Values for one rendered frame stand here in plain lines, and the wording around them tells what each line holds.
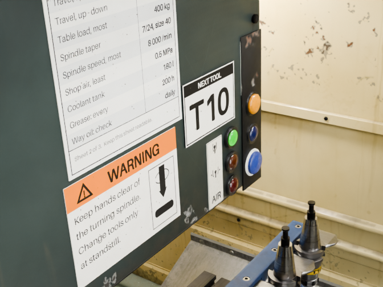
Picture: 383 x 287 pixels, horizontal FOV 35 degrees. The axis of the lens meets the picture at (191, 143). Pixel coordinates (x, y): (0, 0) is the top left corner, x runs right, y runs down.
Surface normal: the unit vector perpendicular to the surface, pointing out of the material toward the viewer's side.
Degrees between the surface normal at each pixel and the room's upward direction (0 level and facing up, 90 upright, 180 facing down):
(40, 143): 90
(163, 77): 90
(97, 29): 90
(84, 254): 90
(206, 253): 24
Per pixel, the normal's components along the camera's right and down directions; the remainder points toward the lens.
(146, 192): 0.81, 0.21
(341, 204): -0.58, 0.36
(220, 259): -0.29, -0.68
